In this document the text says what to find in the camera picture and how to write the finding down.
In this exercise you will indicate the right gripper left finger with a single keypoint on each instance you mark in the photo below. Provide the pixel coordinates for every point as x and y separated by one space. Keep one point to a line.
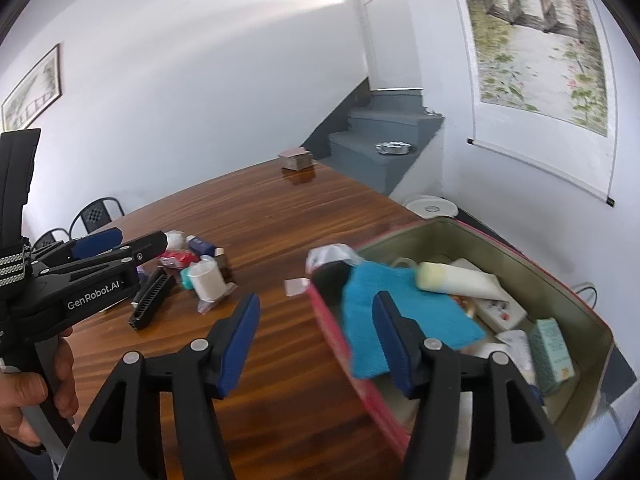
121 436

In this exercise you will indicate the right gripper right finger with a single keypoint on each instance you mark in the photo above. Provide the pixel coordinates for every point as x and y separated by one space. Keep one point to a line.
511 437

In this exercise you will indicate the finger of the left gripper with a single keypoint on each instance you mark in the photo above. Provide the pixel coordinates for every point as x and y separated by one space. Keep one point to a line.
84 247
123 258

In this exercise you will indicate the black folding comb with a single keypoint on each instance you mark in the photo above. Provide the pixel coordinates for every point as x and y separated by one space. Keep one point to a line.
150 297

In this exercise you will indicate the white bandage roll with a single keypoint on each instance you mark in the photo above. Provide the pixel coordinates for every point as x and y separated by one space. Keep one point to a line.
209 284

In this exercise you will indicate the blue towel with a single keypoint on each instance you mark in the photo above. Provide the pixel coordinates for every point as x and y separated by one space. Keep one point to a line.
438 315

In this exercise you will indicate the person's left hand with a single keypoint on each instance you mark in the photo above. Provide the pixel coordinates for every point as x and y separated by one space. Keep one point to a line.
27 389

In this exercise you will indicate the black metal chair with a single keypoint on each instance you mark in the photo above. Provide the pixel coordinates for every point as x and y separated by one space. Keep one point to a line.
53 237
96 215

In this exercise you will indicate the white cotton ball bag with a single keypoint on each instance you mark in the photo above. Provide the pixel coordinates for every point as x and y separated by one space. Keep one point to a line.
176 240

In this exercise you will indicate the red snack packet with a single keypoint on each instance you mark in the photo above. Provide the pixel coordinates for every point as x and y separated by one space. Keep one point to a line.
177 259

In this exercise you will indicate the teal soap box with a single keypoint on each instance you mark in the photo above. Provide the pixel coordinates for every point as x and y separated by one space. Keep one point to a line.
185 279

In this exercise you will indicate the dark blue lotion bottle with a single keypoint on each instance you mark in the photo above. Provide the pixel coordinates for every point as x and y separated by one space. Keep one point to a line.
201 247

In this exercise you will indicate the brown bottle gold cap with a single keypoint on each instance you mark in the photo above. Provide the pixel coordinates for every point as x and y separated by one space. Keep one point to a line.
223 264

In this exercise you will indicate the green carton box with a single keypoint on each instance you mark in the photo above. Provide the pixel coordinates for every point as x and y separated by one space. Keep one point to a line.
552 361

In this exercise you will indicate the white patterned box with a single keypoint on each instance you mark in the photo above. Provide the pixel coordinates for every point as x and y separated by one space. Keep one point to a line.
499 315

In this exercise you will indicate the red metal storage tin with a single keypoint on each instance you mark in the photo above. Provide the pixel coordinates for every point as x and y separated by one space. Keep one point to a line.
589 340

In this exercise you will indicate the cream tube bottle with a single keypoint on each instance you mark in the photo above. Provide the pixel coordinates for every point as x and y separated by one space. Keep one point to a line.
453 280

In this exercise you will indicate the card deck stack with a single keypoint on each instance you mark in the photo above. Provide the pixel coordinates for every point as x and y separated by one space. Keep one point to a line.
296 159

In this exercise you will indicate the black item in plastic bag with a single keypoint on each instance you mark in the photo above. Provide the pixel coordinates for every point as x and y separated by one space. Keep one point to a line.
329 268

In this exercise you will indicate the white plastic bucket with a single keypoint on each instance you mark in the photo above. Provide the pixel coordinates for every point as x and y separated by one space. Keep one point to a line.
429 207

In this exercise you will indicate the grey staircase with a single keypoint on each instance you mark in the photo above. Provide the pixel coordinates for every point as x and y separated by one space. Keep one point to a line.
345 140

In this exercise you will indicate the foil tray on stairs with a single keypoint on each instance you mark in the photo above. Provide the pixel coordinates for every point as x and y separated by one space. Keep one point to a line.
394 148

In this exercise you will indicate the hanging scroll painting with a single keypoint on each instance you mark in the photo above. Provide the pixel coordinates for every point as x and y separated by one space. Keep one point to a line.
543 87

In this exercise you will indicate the framed wall picture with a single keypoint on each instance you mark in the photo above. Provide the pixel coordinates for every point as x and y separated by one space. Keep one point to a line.
36 91

